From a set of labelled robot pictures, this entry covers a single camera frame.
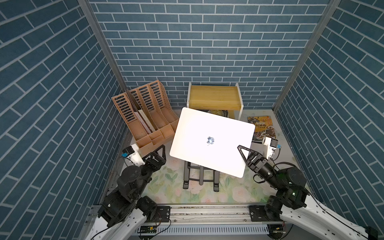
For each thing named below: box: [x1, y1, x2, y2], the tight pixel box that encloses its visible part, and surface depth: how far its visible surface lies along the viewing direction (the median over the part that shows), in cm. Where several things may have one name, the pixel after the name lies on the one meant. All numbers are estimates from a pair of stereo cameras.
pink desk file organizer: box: [111, 80, 179, 149], surface depth 100 cm
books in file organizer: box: [134, 109, 156, 135], surface depth 87 cm
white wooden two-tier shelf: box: [186, 82, 244, 120], surface depth 83 cm
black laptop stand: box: [183, 160, 220, 192], surface depth 85 cm
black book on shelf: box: [207, 109, 229, 118], surface depth 98 cm
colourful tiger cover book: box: [247, 115, 276, 141], surface depth 110 cm
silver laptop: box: [169, 107, 256, 179], surface depth 59 cm
